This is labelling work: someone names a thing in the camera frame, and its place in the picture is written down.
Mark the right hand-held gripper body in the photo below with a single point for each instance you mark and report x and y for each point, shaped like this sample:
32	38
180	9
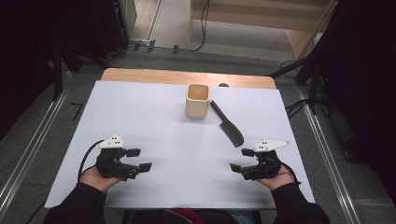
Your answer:
264	168

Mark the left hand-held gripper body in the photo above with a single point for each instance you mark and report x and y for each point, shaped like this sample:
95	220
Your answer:
109	163

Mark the black comb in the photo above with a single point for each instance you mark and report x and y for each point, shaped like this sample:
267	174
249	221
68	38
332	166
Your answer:
230	130

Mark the beige square cup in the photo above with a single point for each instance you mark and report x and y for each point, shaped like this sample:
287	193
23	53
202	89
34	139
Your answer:
197	107

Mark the person's right hand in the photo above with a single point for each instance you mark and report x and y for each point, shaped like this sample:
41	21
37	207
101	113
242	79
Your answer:
278	182

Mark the person's left hand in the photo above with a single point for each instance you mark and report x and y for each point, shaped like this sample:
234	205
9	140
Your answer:
95	180

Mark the white paper sheet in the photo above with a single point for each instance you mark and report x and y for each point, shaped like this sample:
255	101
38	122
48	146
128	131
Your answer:
174	174

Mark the small dark round object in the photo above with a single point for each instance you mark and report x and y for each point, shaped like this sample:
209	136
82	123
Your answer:
223	85

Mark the wooden table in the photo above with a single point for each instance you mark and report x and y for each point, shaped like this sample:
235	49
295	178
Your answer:
149	75

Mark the black metal stand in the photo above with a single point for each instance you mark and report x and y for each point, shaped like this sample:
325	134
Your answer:
313	81
57	71

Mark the black cabinet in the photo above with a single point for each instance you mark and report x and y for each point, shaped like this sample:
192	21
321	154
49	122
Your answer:
110	25

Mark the light wooden desk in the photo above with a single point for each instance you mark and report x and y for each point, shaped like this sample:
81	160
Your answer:
249	18

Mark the metal floor rail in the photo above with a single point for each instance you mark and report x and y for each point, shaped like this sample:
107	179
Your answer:
28	155
330	155

